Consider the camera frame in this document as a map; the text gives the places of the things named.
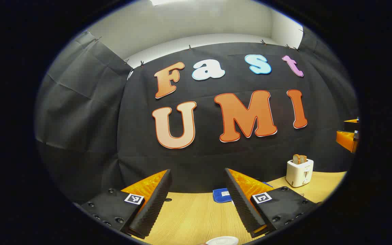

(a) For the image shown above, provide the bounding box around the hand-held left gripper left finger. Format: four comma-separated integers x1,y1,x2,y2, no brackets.
80,169,173,240

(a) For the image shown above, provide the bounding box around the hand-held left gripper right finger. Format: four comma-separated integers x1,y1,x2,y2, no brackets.
224,168,322,239

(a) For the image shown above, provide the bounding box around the blue towel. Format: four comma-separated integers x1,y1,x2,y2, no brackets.
213,182,273,203

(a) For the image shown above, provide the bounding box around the white toaster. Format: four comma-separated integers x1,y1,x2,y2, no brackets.
286,159,314,188

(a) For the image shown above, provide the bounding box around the white ceiling light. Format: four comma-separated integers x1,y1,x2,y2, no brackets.
150,0,183,6

